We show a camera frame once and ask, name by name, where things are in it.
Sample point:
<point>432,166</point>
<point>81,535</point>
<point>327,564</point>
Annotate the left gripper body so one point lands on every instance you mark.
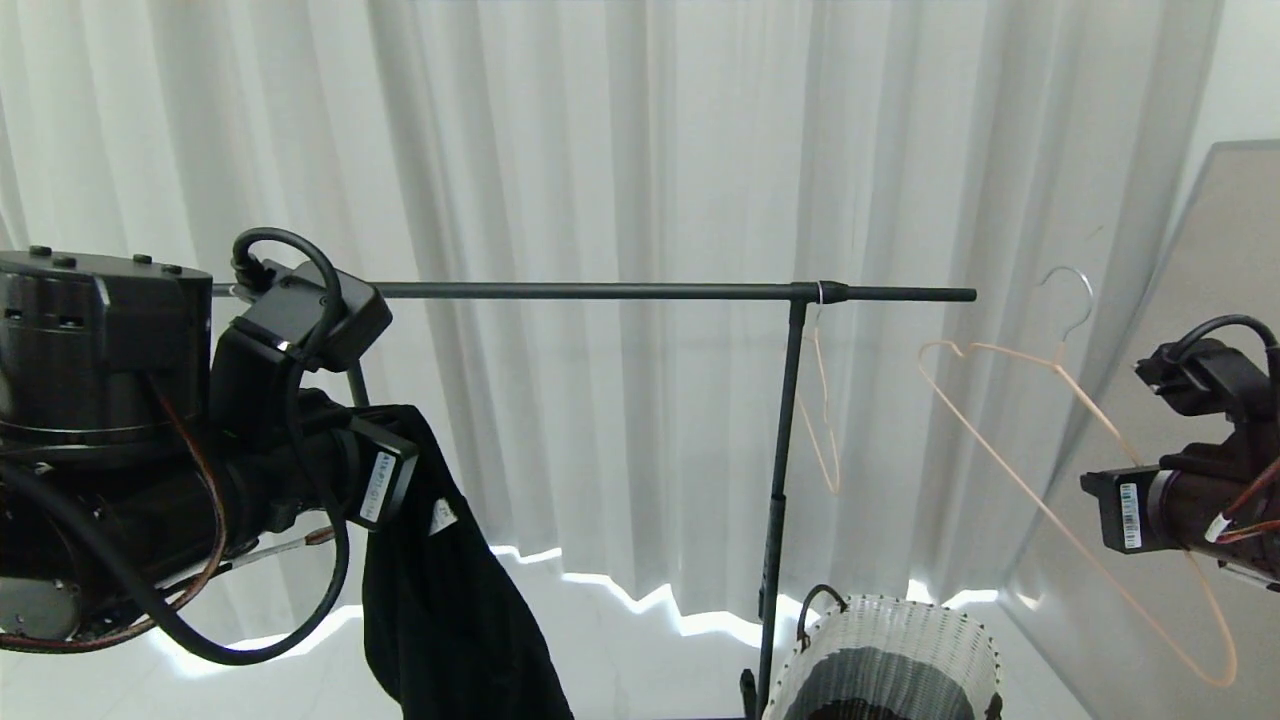
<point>250,500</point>

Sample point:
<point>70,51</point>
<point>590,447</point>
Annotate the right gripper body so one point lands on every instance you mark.
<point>1175,510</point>

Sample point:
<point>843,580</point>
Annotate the black garment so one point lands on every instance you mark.
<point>450,620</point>

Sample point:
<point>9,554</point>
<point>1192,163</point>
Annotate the pink clothes hanger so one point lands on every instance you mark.
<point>826,425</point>
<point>1000,350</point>

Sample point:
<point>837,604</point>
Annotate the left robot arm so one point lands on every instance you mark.
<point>100,350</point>

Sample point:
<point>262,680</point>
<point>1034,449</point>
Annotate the white laundry basket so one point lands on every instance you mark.
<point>900,630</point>

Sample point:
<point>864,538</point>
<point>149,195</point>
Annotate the black clothes rack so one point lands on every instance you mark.
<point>600,291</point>

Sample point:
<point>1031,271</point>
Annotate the white curtain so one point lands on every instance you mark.
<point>600,150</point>

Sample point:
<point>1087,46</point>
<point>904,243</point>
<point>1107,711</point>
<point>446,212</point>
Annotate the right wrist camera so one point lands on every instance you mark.
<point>1200,380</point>

